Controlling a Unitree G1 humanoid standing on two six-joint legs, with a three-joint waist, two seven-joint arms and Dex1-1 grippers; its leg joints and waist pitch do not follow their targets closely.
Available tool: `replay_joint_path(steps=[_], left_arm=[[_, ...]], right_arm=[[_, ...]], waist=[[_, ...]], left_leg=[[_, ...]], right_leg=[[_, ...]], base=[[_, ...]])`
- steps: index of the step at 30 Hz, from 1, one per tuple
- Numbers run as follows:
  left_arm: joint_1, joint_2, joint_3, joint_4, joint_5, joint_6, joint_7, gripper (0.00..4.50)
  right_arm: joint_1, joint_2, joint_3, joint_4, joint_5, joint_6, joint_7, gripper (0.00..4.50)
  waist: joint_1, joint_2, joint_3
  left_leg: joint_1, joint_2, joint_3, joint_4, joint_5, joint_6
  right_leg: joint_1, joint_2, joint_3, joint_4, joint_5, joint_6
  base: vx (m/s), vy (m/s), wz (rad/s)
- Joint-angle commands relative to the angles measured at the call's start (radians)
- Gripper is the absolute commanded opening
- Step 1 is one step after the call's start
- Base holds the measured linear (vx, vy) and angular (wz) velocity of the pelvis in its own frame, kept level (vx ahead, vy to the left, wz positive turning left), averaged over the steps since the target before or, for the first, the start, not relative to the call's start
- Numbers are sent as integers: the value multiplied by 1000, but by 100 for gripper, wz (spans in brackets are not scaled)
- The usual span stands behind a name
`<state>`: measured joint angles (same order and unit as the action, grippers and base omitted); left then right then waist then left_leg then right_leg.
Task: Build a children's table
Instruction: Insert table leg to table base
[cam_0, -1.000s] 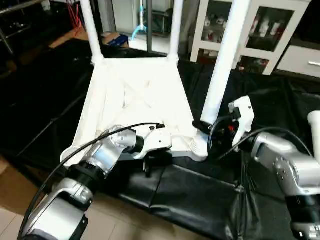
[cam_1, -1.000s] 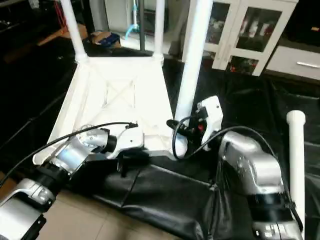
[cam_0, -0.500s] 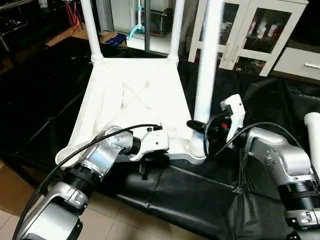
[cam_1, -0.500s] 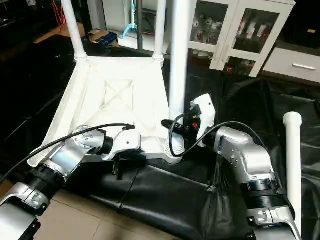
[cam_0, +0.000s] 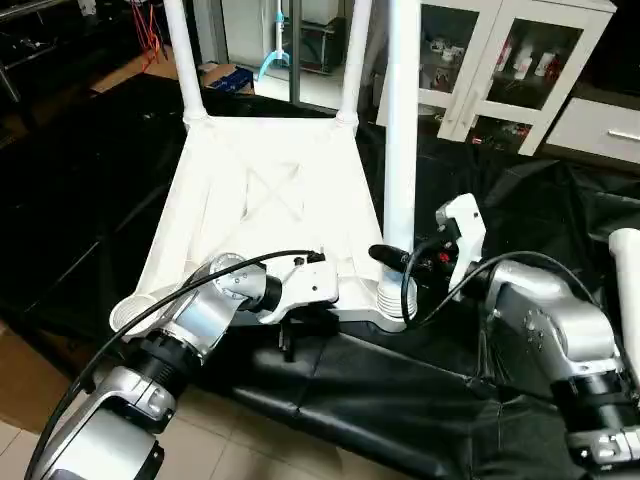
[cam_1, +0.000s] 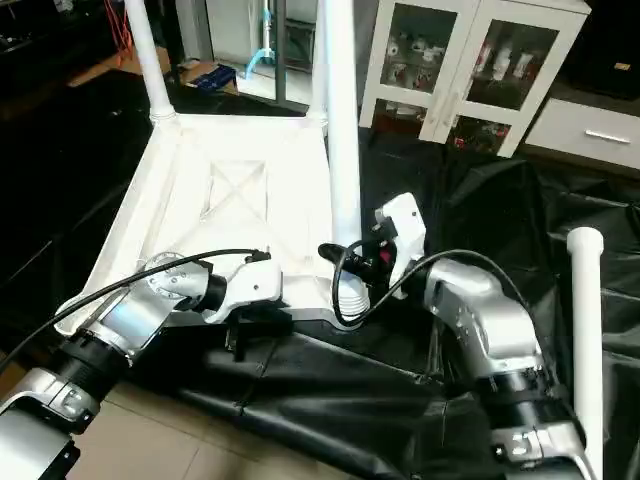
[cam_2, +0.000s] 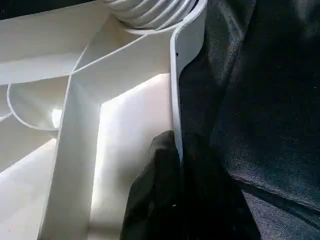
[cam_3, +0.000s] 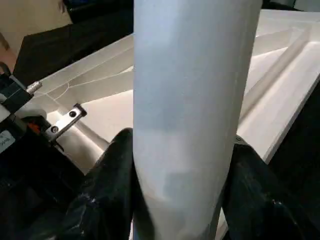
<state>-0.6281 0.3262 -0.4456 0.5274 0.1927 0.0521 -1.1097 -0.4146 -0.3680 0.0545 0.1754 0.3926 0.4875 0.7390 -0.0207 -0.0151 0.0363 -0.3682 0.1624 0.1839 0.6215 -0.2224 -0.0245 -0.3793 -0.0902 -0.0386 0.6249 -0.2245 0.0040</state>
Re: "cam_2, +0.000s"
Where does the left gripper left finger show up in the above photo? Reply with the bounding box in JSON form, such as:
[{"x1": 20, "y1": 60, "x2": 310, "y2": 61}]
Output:
[{"x1": 120, "y1": 130, "x2": 184, "y2": 240}]

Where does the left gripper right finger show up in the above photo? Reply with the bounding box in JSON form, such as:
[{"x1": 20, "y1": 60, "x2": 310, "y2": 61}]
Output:
[{"x1": 179, "y1": 132, "x2": 262, "y2": 240}]

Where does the white plastic table top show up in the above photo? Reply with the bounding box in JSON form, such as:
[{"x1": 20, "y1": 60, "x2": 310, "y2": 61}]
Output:
[{"x1": 0, "y1": 0, "x2": 209, "y2": 240}]

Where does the white plastic table leg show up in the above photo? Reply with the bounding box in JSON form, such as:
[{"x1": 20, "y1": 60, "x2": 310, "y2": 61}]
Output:
[{"x1": 99, "y1": 0, "x2": 199, "y2": 31}]

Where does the black work mat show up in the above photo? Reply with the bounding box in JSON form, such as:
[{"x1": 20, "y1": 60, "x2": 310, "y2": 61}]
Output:
[{"x1": 177, "y1": 0, "x2": 320, "y2": 240}]

